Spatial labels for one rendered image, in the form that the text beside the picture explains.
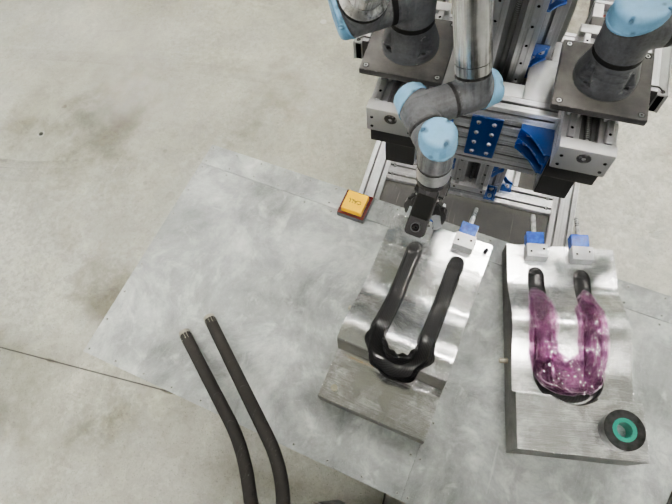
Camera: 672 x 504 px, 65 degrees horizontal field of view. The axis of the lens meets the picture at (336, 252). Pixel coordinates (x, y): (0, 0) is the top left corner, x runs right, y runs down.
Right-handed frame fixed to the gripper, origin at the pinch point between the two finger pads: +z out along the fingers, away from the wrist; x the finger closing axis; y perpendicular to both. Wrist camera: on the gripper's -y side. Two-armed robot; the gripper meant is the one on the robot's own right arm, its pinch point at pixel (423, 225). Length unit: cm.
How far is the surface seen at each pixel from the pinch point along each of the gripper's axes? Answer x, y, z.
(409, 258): 0.3, -8.6, 2.9
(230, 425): 23, -62, 3
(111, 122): 180, 46, 91
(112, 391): 101, -70, 91
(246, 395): 23, -55, 2
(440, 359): -15.0, -31.2, -2.5
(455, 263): -10.7, -5.9, 2.5
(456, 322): -15.6, -20.4, 2.0
